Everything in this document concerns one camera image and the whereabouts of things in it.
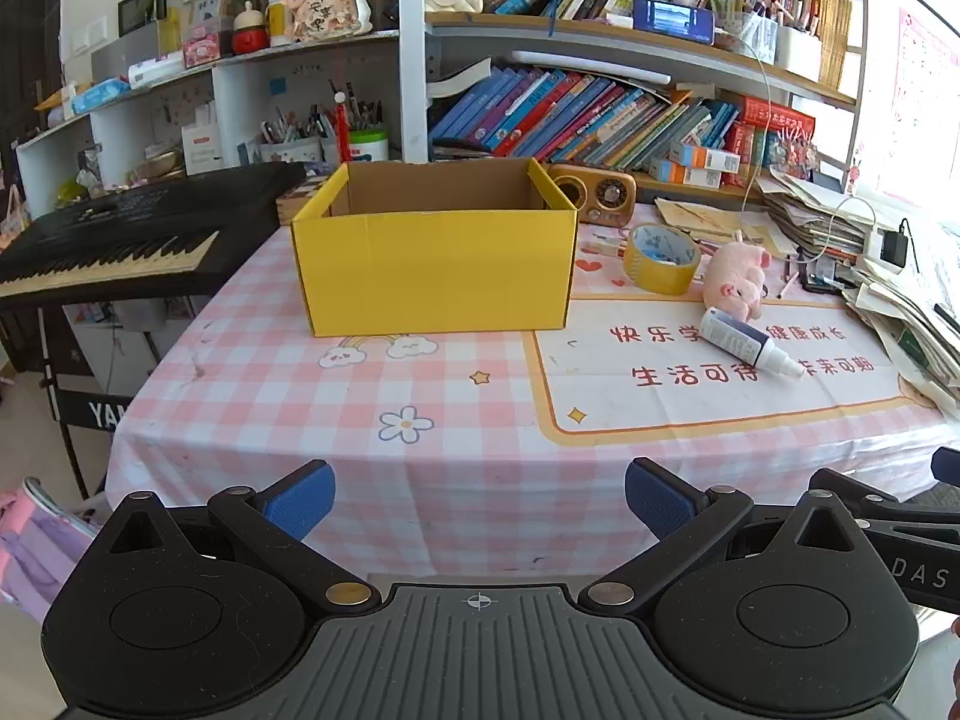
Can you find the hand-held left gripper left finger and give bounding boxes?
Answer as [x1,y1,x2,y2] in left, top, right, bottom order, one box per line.
[94,459,383,612]

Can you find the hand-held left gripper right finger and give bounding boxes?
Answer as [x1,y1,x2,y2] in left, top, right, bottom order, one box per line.
[577,457,863,612]

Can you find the white spray bottle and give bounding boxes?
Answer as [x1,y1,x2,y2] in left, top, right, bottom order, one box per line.
[699,306,807,382]

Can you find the yellow tape roll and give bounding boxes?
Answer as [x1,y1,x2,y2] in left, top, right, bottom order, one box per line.
[622,223,703,296]

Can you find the pink pig plush toy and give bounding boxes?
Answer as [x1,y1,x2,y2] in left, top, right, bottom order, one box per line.
[701,240,773,323]

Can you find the yellow cardboard box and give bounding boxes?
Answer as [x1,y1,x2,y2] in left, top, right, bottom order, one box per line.
[291,159,578,338]

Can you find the pile of papers and notebooks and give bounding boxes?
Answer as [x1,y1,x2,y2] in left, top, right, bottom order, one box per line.
[757,165,960,421]

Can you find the small black device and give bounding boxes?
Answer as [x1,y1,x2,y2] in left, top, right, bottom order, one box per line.
[799,253,856,295]

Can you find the black keyboard stand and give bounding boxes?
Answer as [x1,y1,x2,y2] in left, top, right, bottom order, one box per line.
[41,304,173,500]

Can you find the lilac pink backpack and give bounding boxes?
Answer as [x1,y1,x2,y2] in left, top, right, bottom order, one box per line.
[0,476,95,623]

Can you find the tan paper sheet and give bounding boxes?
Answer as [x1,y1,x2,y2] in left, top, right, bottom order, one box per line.
[654,197,796,256]

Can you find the checkered wooden chess box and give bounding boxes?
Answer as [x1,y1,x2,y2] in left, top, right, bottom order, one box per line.
[276,176,331,226]

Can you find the retro wooden radio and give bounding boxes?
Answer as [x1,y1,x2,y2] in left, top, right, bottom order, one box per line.
[547,163,638,226]

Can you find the black electronic keyboard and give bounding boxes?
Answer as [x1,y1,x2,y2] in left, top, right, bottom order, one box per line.
[0,161,308,308]

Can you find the orange white medicine box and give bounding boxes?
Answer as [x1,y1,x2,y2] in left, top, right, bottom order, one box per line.
[649,157,722,188]
[670,141,742,172]

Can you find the pen holder with pens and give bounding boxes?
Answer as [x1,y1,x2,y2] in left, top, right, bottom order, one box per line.
[261,105,323,164]

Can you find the white container with green lid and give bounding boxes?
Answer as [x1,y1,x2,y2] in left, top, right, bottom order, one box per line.
[349,129,389,164]

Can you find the white box with red label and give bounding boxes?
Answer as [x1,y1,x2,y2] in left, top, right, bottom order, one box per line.
[181,122,224,176]

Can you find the red thick books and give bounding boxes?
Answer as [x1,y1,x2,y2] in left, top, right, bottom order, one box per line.
[724,94,817,166]

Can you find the row of blue red books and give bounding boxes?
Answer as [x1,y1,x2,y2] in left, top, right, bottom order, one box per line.
[427,64,743,173]

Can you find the white shelf unit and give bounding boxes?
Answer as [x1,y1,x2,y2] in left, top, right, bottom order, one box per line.
[15,28,402,203]

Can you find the white bar lamp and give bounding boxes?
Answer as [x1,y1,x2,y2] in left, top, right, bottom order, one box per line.
[510,50,672,86]

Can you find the white storage bin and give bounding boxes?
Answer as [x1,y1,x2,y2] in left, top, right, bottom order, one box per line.
[775,24,824,83]

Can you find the blue tissue pack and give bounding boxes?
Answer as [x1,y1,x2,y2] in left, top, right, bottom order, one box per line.
[71,77,132,115]

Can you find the long white box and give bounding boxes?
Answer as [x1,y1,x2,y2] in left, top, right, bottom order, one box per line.
[127,55,187,89]

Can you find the pink patterned box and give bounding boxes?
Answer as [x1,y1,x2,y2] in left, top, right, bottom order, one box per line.
[182,31,222,67]

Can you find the red white doll figure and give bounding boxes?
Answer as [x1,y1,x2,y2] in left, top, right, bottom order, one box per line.
[230,0,269,56]

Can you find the smartphone with lit screen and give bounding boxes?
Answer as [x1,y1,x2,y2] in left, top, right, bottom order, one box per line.
[632,0,717,44]

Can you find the grey flat case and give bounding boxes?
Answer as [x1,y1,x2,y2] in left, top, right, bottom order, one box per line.
[91,21,181,80]

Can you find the pink wall poster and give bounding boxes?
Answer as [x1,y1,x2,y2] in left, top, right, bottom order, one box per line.
[870,7,960,200]

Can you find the wooden bookshelf with metal frame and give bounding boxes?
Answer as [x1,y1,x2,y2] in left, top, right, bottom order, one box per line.
[397,0,871,203]

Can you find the white wall switch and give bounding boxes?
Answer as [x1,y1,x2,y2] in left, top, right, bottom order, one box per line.
[67,15,110,57]

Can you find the black picture frame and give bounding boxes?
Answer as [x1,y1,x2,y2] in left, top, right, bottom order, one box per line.
[118,0,167,37]

